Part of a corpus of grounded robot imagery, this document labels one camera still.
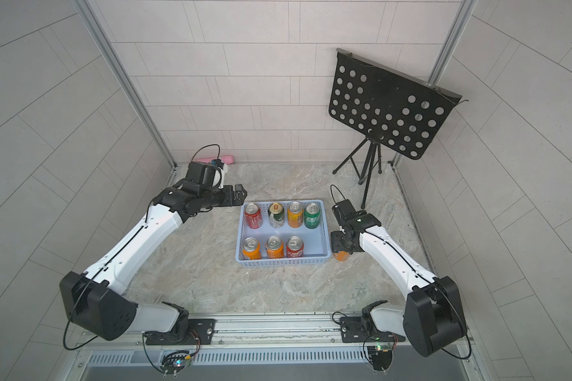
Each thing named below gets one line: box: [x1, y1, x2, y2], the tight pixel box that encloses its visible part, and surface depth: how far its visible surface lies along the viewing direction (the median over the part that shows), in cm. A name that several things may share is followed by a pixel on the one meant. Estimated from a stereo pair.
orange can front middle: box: [264, 234, 285, 259], surface depth 81 cm
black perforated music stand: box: [328, 48, 469, 209], surface depth 77 cm
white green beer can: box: [267, 201, 286, 229], surface depth 91 cm
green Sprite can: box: [303, 201, 322, 230], surface depth 91 cm
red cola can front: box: [285, 234, 305, 258], surface depth 80 cm
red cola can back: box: [244, 202, 263, 230], surface depth 91 cm
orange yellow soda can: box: [286, 200, 304, 228], surface depth 91 cm
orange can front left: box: [239, 236, 262, 261], surface depth 80 cm
